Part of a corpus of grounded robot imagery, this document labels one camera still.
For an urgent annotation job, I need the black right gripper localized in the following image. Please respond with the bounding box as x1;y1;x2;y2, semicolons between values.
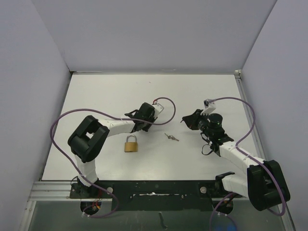
183;109;214;138

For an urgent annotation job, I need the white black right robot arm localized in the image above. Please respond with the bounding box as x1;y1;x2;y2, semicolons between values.
182;109;291;211

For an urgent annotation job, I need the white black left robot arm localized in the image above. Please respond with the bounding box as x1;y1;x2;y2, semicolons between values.
68;103;164;198

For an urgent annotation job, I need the large brass padlock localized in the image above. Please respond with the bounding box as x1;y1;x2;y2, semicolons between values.
124;134;138;153

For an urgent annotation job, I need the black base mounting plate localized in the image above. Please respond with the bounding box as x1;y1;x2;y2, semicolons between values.
69;180;241;217

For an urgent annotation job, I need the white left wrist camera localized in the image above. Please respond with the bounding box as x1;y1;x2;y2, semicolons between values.
152;99;164;119

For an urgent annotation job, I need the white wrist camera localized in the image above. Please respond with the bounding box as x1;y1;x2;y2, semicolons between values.
152;99;164;119
200;99;216;116

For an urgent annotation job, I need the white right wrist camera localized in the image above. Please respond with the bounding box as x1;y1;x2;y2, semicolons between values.
200;99;216;116

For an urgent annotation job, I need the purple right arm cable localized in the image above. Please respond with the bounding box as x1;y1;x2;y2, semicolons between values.
206;97;288;231

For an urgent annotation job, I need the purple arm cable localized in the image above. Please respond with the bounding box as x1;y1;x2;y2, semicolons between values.
49;97;177;218
206;97;288;231

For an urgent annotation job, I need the aluminium right frame rail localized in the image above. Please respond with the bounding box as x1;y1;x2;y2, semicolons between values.
231;70;267;172

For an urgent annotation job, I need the aluminium frame rail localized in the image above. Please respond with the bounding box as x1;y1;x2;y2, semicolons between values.
231;70;267;172
20;181;294;231

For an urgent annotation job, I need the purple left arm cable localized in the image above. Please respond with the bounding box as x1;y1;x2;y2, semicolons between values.
49;97;177;218

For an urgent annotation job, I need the aluminium front frame rail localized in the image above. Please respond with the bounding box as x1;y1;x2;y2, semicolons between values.
20;181;294;231

